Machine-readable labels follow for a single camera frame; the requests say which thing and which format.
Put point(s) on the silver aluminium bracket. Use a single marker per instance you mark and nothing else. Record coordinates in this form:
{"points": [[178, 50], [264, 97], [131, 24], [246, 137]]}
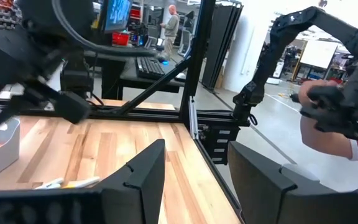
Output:
{"points": [[193, 118]]}

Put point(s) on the black partition panel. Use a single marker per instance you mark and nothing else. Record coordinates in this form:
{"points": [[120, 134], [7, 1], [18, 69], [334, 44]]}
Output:
{"points": [[222, 46]]}

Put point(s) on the monitor with blue screen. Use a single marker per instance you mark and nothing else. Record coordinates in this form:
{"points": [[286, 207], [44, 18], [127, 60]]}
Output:
{"points": [[118, 15]]}

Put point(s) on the light grey plastic bin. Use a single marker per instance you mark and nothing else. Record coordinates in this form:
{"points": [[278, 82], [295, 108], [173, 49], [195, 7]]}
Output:
{"points": [[2, 155]]}

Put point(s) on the yellow capped white marker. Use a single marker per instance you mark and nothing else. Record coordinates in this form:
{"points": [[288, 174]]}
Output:
{"points": [[82, 182]]}

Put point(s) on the person's hand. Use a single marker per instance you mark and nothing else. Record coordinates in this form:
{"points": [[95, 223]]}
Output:
{"points": [[309, 88]]}

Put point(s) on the black box with white labels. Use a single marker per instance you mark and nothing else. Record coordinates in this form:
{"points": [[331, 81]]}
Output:
{"points": [[205, 146]]}

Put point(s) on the person's forearm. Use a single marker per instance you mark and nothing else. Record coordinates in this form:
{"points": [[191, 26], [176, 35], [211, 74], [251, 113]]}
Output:
{"points": [[322, 140]]}

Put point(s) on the black equipment cart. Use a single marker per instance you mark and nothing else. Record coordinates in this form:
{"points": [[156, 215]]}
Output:
{"points": [[129, 74]]}

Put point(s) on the parts shelf with red bins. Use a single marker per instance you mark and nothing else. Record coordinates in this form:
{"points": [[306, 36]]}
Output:
{"points": [[2, 12]]}

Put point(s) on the grey office chair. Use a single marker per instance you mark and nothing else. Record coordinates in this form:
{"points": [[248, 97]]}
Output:
{"points": [[185, 40]]}

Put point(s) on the black aluminium frame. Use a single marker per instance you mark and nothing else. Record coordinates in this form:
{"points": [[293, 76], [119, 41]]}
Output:
{"points": [[197, 62]]}

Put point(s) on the white board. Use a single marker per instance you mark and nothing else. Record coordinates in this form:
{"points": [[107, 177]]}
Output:
{"points": [[319, 54]]}

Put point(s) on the white round column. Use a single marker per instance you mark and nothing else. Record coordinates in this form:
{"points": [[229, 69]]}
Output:
{"points": [[247, 46]]}

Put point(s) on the red box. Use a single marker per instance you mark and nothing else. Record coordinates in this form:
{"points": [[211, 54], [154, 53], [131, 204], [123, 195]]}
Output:
{"points": [[120, 39]]}

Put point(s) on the black keyboard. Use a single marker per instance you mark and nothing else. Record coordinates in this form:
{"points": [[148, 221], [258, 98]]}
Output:
{"points": [[149, 67]]}

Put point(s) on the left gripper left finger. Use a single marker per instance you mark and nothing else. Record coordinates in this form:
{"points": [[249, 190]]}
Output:
{"points": [[141, 186]]}

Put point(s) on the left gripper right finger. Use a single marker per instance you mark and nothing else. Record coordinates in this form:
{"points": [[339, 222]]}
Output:
{"points": [[266, 202]]}

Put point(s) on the person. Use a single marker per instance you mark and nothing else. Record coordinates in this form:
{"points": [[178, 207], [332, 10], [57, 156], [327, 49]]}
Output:
{"points": [[171, 28]]}

